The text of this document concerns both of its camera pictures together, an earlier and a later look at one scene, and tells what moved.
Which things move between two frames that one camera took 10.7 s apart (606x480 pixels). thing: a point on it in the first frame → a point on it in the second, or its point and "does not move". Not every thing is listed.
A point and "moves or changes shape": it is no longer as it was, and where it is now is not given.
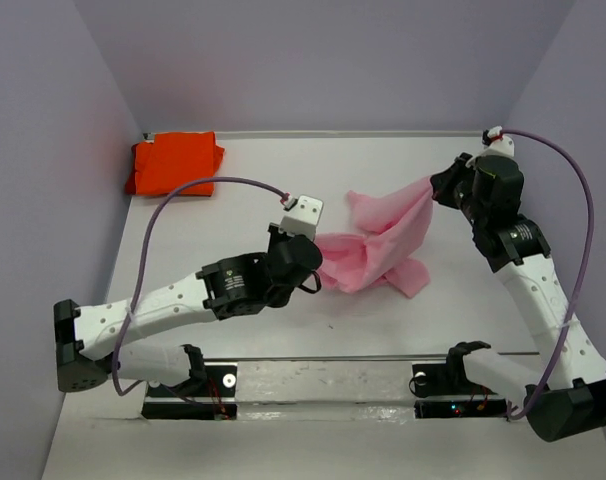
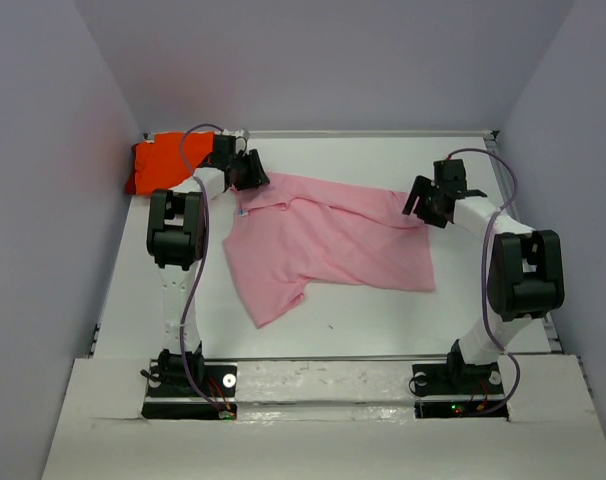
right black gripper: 445,181 → 421,186
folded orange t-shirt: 172,160 does not move
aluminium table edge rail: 344,132 does not move
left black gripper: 278,237 → 256,177
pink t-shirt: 394,224 moves or changes shape
